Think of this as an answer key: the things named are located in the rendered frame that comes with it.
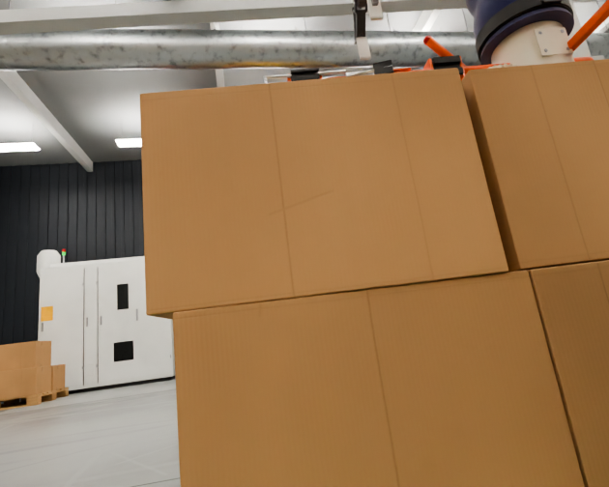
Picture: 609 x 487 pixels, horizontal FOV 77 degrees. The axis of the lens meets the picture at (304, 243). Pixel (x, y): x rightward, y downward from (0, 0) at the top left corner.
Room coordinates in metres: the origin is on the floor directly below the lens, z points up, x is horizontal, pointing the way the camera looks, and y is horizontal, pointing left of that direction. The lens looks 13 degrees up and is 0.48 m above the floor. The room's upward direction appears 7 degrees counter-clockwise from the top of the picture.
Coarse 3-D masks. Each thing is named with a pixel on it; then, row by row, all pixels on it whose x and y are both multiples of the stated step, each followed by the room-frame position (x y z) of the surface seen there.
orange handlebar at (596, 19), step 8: (608, 0) 0.69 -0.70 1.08; (600, 8) 0.71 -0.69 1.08; (608, 8) 0.69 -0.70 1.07; (592, 16) 0.73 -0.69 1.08; (600, 16) 0.71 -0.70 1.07; (608, 16) 0.72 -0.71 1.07; (584, 24) 0.75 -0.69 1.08; (592, 24) 0.74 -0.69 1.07; (576, 32) 0.78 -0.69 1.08; (584, 32) 0.76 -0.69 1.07; (592, 32) 0.76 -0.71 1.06; (576, 40) 0.78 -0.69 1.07; (584, 40) 0.78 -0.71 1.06; (496, 64) 0.85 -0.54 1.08
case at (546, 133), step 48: (480, 96) 0.67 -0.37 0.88; (528, 96) 0.67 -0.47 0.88; (576, 96) 0.68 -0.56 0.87; (480, 144) 0.69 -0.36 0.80; (528, 144) 0.67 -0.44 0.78; (576, 144) 0.68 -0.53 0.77; (528, 192) 0.67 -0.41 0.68; (576, 192) 0.68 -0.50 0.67; (528, 240) 0.67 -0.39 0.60; (576, 240) 0.67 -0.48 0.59
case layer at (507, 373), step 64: (192, 320) 0.61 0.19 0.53; (256, 320) 0.62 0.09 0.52; (320, 320) 0.63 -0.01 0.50; (384, 320) 0.64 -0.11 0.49; (448, 320) 0.65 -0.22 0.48; (512, 320) 0.66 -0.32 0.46; (576, 320) 0.67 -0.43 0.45; (192, 384) 0.61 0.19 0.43; (256, 384) 0.62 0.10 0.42; (320, 384) 0.63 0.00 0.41; (384, 384) 0.64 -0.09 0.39; (448, 384) 0.64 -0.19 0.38; (512, 384) 0.65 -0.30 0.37; (576, 384) 0.66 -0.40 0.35; (192, 448) 0.61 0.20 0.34; (256, 448) 0.62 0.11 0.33; (320, 448) 0.63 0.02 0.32; (384, 448) 0.63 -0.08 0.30; (448, 448) 0.64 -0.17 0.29; (512, 448) 0.65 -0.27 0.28; (576, 448) 0.66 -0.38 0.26
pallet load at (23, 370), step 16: (0, 352) 5.71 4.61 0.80; (16, 352) 5.74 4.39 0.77; (32, 352) 5.77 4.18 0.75; (48, 352) 6.14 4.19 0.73; (0, 368) 5.71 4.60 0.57; (16, 368) 5.74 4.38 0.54; (32, 368) 5.76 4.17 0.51; (48, 368) 6.12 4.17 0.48; (64, 368) 6.65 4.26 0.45; (0, 384) 5.69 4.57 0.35; (16, 384) 5.73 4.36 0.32; (32, 384) 5.76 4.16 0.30; (48, 384) 6.13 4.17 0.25; (64, 384) 6.66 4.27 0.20; (0, 400) 5.70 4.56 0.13; (16, 400) 6.18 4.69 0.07; (32, 400) 5.77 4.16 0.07; (48, 400) 6.20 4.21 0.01
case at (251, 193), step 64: (192, 128) 0.61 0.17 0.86; (256, 128) 0.62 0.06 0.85; (320, 128) 0.63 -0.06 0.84; (384, 128) 0.64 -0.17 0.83; (448, 128) 0.65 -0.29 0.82; (192, 192) 0.61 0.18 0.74; (256, 192) 0.62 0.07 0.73; (320, 192) 0.63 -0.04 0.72; (384, 192) 0.64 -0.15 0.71; (448, 192) 0.64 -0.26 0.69; (192, 256) 0.61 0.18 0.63; (256, 256) 0.62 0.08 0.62; (320, 256) 0.63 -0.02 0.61; (384, 256) 0.63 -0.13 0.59; (448, 256) 0.64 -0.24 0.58
